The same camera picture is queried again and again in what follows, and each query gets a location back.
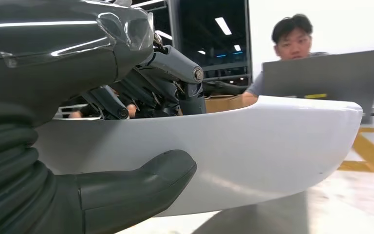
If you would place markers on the person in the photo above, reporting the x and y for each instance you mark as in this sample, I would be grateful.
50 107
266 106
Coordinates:
291 42

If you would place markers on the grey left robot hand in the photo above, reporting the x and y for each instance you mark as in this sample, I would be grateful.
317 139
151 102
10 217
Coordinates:
61 64

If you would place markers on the cardboard box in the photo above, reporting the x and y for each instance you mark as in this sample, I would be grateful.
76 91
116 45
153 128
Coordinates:
222 103

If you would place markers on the yellow workbench tape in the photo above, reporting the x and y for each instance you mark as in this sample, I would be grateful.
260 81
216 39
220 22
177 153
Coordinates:
367 151

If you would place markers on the grey laptop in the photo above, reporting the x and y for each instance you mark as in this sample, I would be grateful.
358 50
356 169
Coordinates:
319 74

